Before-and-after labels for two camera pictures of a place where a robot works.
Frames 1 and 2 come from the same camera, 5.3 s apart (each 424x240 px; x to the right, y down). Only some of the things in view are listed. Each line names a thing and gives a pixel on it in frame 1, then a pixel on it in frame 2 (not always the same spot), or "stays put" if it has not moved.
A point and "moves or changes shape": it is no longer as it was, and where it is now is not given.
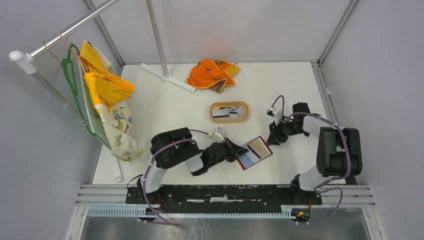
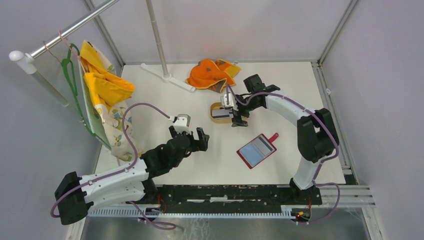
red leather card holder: [258, 151] moves or changes shape
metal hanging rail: [25, 60] stays put
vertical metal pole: [164, 70] stays put
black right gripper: [275, 137] -> [237, 119]
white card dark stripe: [252, 154] -> [263, 145]
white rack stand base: [167, 78] stays put
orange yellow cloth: [214, 75] stays put
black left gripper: [233, 148] -> [200, 144]
